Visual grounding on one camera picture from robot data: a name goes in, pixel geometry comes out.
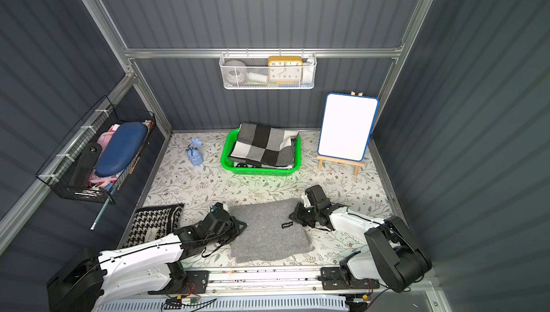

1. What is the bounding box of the dark grey scarf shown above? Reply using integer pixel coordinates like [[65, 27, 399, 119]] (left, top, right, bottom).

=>
[[229, 198, 315, 263]]

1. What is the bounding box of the grey black checked scarf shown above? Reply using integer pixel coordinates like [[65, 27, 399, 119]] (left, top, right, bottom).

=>
[[229, 123, 299, 170]]

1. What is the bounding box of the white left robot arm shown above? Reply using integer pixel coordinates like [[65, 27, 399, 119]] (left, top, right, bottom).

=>
[[47, 203, 247, 311]]

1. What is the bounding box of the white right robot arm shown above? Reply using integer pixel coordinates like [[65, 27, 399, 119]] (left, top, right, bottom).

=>
[[289, 185, 433, 293]]

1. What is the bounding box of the green plastic basket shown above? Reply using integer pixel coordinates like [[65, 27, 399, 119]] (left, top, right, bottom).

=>
[[221, 129, 302, 177]]

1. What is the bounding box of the black white houndstooth scarf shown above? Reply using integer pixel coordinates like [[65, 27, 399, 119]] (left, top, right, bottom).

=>
[[122, 203, 185, 248]]

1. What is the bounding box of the pink item in basket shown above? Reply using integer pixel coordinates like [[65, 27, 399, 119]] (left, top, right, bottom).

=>
[[87, 124, 120, 190]]

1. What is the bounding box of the light blue small bottle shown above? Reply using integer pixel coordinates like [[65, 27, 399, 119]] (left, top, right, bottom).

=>
[[186, 138, 203, 167]]

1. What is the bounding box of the blue framed whiteboard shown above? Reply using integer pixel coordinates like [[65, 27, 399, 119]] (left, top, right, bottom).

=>
[[317, 93, 379, 162]]

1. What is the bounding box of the yellow alarm clock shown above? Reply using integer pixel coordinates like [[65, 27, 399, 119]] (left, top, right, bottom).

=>
[[268, 56, 304, 84]]

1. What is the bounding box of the white tape roll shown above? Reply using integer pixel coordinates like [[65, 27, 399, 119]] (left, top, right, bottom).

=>
[[221, 60, 247, 86]]

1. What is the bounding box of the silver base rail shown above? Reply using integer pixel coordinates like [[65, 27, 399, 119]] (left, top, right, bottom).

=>
[[85, 264, 435, 302]]

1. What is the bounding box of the white wire wall basket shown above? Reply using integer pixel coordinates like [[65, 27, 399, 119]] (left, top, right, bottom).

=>
[[219, 52, 317, 90]]

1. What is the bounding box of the black wire side basket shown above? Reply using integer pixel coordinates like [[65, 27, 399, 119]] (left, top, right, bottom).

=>
[[37, 97, 156, 205]]

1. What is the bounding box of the black remote handle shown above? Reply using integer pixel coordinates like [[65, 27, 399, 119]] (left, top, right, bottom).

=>
[[68, 142, 102, 188]]

